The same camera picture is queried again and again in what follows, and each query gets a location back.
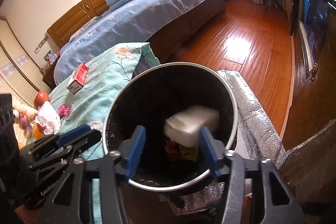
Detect white foam pad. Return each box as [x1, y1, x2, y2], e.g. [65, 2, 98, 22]
[164, 105, 219, 148]

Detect white red plastic bag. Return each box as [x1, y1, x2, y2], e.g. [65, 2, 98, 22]
[35, 101, 60, 135]

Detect red white carton box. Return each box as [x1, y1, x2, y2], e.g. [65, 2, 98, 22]
[67, 63, 89, 94]

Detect white round trash bin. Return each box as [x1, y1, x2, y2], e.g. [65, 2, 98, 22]
[103, 62, 238, 193]

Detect person's left hand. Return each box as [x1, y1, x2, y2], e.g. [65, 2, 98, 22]
[15, 205, 42, 224]

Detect teal floral blanket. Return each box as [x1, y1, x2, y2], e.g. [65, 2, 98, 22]
[49, 42, 160, 133]

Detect yellow wrapper in bin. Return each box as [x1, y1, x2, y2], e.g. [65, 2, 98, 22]
[165, 140, 198, 162]

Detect red apple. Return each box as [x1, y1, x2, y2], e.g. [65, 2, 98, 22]
[34, 90, 50, 110]

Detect cream teddy bear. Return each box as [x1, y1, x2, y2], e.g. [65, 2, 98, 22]
[13, 101, 38, 139]

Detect wooden nightstand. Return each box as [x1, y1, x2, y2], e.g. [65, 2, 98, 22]
[43, 56, 60, 89]

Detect framed photo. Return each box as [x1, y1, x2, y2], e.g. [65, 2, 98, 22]
[44, 50, 59, 66]

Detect cream sliding wardrobe doors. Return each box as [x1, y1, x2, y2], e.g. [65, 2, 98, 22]
[1, 19, 51, 106]

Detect blue bed sheet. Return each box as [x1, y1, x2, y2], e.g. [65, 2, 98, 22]
[54, 0, 206, 85]

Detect wooden headboard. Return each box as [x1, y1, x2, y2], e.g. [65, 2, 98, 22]
[47, 0, 109, 48]

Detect television screen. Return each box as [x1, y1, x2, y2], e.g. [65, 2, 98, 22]
[290, 0, 335, 81]

